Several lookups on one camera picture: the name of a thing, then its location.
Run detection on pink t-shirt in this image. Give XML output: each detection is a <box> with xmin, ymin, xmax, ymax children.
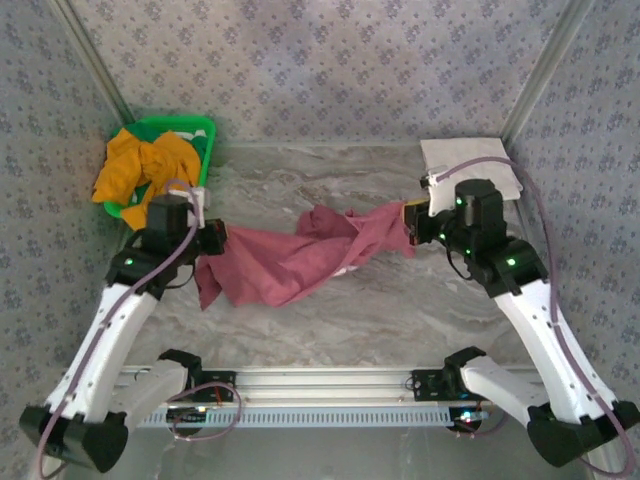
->
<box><xmin>194</xmin><ymin>199</ymin><xmax>419</xmax><ymax>312</ymax></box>

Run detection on white folded t-shirt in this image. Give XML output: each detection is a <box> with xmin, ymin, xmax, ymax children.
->
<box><xmin>419</xmin><ymin>137</ymin><xmax>525</xmax><ymax>201</ymax></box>

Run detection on yellow t-shirt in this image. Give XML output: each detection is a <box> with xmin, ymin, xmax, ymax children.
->
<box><xmin>91</xmin><ymin>130</ymin><xmax>204</xmax><ymax>231</ymax></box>

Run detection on green plastic basket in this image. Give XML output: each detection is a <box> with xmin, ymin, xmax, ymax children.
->
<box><xmin>102</xmin><ymin>115</ymin><xmax>217</xmax><ymax>221</ymax></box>

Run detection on black controller board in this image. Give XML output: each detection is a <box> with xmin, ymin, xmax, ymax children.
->
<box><xmin>448</xmin><ymin>407</ymin><xmax>489</xmax><ymax>432</ymax></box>
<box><xmin>167</xmin><ymin>407</ymin><xmax>209</xmax><ymax>426</ymax></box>

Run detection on purple cable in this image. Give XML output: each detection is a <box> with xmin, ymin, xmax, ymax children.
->
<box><xmin>37</xmin><ymin>178</ymin><xmax>244</xmax><ymax>479</ymax></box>
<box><xmin>434</xmin><ymin>155</ymin><xmax>639</xmax><ymax>476</ymax></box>

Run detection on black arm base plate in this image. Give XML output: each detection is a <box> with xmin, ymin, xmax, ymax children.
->
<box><xmin>187</xmin><ymin>369</ymin><xmax>237</xmax><ymax>404</ymax></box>
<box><xmin>411</xmin><ymin>368</ymin><xmax>454</xmax><ymax>402</ymax></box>

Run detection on aluminium mounting rail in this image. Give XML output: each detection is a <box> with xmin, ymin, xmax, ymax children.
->
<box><xmin>117</xmin><ymin>366</ymin><xmax>546</xmax><ymax>404</ymax></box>

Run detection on aluminium frame post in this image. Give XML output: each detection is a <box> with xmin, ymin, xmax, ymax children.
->
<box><xmin>499</xmin><ymin>0</ymin><xmax>599</xmax><ymax>144</ymax></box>
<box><xmin>52</xmin><ymin>0</ymin><xmax>135</xmax><ymax>124</ymax></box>

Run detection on grey slotted cable duct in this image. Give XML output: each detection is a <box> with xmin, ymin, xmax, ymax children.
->
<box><xmin>134</xmin><ymin>403</ymin><xmax>484</xmax><ymax>430</ymax></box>

